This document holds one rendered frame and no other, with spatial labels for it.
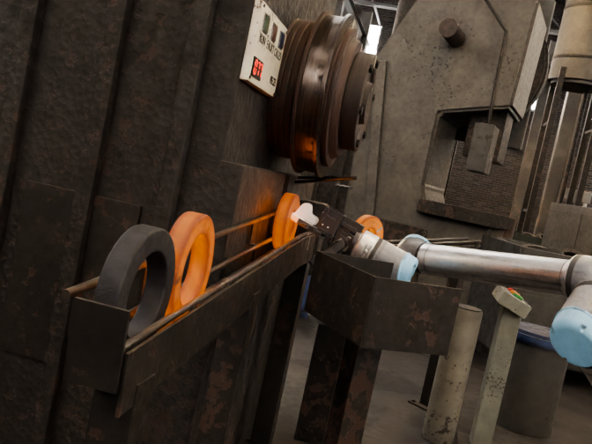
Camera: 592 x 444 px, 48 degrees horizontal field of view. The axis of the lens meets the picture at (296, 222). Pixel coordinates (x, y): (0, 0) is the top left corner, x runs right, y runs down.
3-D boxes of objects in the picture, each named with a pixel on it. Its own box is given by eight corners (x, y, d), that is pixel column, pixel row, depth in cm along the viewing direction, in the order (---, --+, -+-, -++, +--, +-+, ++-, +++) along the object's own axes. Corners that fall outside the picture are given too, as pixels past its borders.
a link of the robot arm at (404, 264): (400, 298, 177) (411, 280, 169) (358, 275, 179) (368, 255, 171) (414, 272, 182) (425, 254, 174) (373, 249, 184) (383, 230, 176)
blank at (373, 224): (353, 264, 243) (360, 266, 241) (344, 228, 236) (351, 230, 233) (380, 241, 251) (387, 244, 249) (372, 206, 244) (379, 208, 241)
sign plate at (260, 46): (239, 78, 151) (255, -2, 150) (266, 96, 176) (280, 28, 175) (248, 80, 150) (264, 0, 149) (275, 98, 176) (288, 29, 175)
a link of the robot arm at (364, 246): (365, 265, 182) (361, 269, 172) (349, 256, 183) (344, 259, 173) (381, 236, 181) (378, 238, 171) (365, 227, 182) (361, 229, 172)
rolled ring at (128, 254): (183, 218, 98) (162, 214, 98) (124, 243, 80) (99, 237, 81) (166, 336, 102) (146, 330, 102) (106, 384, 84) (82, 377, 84)
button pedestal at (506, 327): (458, 452, 245) (497, 289, 241) (455, 430, 269) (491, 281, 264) (503, 464, 242) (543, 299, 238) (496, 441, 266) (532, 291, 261)
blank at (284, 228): (278, 194, 173) (291, 196, 172) (292, 191, 188) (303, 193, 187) (268, 252, 175) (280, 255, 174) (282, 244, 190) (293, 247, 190)
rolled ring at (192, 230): (180, 347, 110) (161, 343, 111) (218, 262, 122) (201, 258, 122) (166, 280, 96) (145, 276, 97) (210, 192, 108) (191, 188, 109)
